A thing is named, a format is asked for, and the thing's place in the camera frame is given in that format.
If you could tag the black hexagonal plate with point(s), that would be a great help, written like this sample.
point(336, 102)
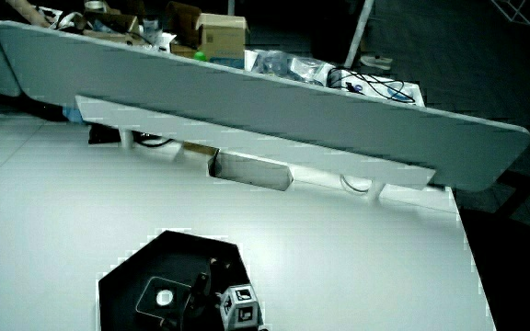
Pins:
point(173, 253)

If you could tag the light cardboard box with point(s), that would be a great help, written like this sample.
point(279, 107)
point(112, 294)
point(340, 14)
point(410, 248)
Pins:
point(221, 37)

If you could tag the person's right hand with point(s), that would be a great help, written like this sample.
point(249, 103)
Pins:
point(241, 307)

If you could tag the flat brown cardboard box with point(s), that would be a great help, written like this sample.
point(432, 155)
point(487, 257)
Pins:
point(113, 28)

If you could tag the green round cap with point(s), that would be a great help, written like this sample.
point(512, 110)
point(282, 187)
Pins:
point(199, 56)

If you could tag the another person's forearm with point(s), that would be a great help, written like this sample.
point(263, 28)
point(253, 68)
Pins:
point(28, 11)

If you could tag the white shoe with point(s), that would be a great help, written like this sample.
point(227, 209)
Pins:
point(375, 61)

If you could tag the white slanted pole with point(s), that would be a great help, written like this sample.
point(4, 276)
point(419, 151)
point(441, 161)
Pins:
point(359, 32)

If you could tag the long grey divider panel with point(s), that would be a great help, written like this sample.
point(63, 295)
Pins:
point(265, 106)

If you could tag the clear plastic bags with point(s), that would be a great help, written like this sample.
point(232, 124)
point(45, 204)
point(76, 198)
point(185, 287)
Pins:
point(288, 64)

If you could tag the dark brown cardboard box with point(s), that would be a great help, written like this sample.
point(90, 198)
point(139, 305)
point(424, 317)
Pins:
point(182, 20)

